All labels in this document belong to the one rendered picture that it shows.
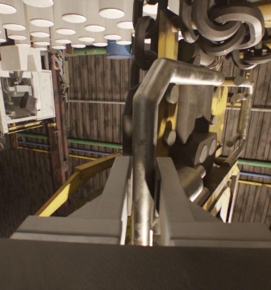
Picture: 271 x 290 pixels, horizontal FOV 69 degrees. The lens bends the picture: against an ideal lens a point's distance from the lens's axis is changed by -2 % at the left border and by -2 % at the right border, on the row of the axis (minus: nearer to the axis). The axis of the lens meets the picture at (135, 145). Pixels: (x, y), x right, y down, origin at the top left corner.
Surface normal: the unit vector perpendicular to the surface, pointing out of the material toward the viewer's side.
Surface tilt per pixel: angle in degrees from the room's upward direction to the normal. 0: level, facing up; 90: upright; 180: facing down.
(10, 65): 90
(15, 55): 90
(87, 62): 90
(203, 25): 74
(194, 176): 139
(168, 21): 90
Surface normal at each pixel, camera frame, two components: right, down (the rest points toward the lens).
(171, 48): 0.80, 0.18
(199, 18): -0.31, 0.41
